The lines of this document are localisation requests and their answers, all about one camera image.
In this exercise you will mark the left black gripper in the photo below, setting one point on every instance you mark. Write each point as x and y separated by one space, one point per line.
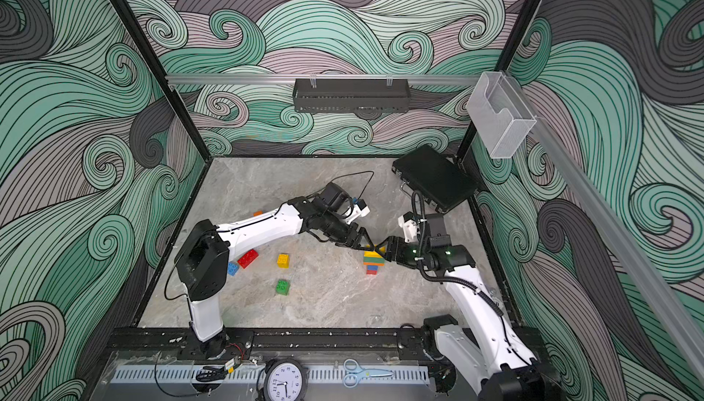
357 241

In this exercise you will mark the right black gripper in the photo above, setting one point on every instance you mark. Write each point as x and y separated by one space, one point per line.
395 251

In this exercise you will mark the green long lego brick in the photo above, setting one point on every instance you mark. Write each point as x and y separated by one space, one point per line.
370 259

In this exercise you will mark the yellow curved lego brick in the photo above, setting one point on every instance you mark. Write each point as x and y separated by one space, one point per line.
379 252

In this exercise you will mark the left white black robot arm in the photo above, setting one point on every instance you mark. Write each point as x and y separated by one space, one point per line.
210 248

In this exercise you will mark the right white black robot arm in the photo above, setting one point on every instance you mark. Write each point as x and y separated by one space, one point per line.
495 361

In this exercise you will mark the yellow square lego brick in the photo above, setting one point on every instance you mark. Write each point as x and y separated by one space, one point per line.
283 261

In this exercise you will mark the green square lego brick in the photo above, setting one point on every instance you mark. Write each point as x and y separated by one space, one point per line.
283 287

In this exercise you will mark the red long lego brick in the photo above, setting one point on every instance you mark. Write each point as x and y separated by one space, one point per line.
248 258

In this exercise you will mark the light blue lego brick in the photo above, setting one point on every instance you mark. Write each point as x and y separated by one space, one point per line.
232 268

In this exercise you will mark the black briefcase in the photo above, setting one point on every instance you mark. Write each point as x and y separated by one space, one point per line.
443 184

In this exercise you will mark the light blue scissors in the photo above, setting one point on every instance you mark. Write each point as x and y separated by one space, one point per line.
355 373

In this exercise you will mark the white analog clock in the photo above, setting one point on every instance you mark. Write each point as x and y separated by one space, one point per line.
285 380

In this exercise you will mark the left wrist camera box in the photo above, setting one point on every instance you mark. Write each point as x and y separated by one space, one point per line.
337 201

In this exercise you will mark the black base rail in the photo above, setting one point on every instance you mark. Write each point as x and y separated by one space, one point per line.
403 343

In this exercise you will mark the clear plastic wall holder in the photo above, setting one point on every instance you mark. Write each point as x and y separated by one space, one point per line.
501 113

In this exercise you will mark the white slotted cable duct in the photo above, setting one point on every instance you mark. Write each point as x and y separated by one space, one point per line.
248 375

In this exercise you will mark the aluminium back rail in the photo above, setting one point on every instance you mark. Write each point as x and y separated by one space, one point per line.
289 79

